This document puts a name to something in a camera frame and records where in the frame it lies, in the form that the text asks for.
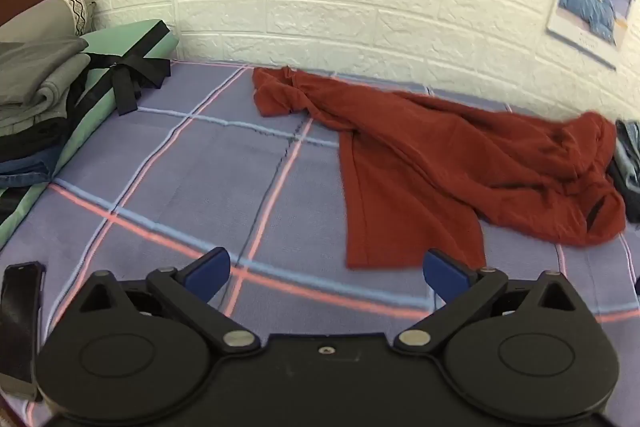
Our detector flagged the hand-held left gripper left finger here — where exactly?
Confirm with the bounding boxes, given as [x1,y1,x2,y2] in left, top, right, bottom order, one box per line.
[75,247,262,354]

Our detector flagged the black phone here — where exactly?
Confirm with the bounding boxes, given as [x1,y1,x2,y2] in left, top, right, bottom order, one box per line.
[0,261,47,401]

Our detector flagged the black cloth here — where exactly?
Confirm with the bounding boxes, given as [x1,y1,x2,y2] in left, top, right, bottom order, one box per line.
[604,157,640,224]

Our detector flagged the patterned grey pillow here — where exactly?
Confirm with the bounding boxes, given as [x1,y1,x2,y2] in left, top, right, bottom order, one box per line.
[54,0,97,36]

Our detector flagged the purple plaid bedsheet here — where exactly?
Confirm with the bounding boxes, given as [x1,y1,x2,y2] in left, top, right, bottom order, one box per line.
[0,59,640,427]

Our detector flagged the grey folded clothes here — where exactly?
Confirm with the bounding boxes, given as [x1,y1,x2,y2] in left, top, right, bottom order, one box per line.
[0,0,92,128]

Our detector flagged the black strap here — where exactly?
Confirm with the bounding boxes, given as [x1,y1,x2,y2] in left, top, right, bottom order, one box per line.
[75,24,173,118]

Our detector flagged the dark blue folded jeans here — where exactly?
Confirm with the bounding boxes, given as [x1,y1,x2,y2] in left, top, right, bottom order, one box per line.
[0,151,62,188]

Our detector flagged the green folded mat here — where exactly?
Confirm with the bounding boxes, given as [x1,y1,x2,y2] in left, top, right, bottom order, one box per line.
[0,19,179,248]

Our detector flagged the black folded garment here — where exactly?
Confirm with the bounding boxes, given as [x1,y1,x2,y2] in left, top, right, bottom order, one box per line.
[0,116,72,164]

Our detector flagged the red pants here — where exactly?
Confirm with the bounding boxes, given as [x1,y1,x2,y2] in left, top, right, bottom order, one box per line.
[251,66,628,270]

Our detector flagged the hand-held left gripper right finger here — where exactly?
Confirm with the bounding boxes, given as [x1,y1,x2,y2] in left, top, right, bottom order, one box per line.
[394,249,576,354]

